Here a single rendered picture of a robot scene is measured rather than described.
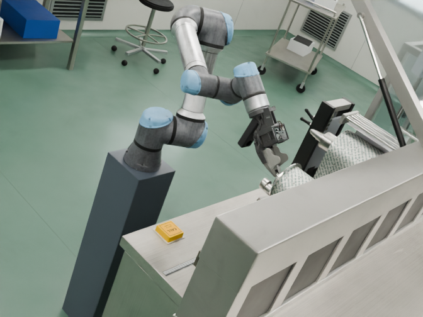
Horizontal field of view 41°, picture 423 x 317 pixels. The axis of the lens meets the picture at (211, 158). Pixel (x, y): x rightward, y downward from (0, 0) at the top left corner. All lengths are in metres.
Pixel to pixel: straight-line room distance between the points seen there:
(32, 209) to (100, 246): 0.97
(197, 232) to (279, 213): 1.20
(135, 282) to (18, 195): 1.65
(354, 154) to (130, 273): 0.82
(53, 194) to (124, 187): 1.30
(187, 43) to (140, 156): 0.51
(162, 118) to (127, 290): 0.65
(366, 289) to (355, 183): 0.25
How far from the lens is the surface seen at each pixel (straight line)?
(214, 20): 2.15
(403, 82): 1.36
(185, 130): 2.20
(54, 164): 3.76
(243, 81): 1.78
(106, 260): 2.47
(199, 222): 2.08
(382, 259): 1.31
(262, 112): 1.77
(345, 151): 1.89
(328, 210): 0.92
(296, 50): 6.75
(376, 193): 1.05
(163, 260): 1.86
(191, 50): 1.93
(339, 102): 2.07
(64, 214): 3.38
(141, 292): 1.90
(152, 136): 2.17
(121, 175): 2.25
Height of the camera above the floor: 2.09
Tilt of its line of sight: 28 degrees down
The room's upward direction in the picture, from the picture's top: 22 degrees clockwise
